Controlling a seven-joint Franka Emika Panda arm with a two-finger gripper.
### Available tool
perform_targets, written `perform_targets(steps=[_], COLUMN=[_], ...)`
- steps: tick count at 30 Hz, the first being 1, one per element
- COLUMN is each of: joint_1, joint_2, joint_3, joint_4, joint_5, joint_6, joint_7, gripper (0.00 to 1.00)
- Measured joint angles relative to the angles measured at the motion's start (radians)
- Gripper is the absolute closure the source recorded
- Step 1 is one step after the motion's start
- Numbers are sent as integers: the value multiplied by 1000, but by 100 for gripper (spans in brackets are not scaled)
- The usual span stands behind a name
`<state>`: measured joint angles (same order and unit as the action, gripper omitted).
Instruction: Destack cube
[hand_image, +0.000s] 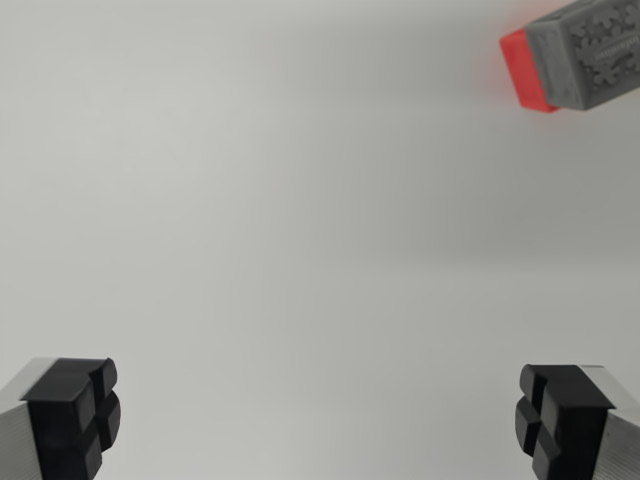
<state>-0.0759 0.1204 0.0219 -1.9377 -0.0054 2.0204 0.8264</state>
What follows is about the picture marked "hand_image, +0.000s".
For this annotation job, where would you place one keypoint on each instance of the black-padded silver gripper right finger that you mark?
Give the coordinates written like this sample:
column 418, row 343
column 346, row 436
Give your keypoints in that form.
column 575, row 430

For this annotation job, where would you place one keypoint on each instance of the black-padded silver gripper left finger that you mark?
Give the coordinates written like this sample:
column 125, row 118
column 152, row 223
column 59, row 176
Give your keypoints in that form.
column 60, row 425

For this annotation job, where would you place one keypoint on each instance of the grey embossed soft cube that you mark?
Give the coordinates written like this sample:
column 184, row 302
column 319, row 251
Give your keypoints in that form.
column 590, row 55

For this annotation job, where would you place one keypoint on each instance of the red embossed soft cube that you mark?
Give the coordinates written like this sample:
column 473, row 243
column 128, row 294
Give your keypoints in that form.
column 522, row 70

